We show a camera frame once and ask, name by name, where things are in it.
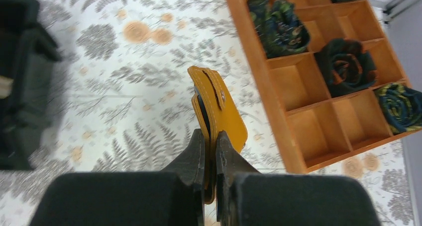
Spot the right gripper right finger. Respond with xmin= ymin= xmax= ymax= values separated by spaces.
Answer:
xmin=215 ymin=131 xmax=259 ymax=226

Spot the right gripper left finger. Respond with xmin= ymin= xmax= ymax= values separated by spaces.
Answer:
xmin=162 ymin=129 xmax=205 ymax=226

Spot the yellow leather card holder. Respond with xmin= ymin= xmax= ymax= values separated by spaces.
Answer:
xmin=188 ymin=66 xmax=248 ymax=205

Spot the black plastic card box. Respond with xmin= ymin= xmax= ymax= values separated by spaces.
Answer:
xmin=0 ymin=0 xmax=62 ymax=170

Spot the floral patterned table mat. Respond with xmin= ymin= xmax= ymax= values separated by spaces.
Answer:
xmin=0 ymin=0 xmax=415 ymax=226

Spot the orange wooden compartment tray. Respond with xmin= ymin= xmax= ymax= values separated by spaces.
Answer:
xmin=223 ymin=0 xmax=422 ymax=175

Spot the rolled green tie left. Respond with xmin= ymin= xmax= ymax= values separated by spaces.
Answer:
xmin=247 ymin=0 xmax=311 ymax=59

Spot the rolled green tie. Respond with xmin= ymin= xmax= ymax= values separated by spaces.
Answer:
xmin=374 ymin=83 xmax=422 ymax=135
xmin=247 ymin=0 xmax=311 ymax=59

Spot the rolled dark tie centre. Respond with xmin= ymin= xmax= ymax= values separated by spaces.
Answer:
xmin=314 ymin=38 xmax=378 ymax=98

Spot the rolled green tie right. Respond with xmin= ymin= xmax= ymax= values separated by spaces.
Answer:
xmin=374 ymin=83 xmax=422 ymax=135

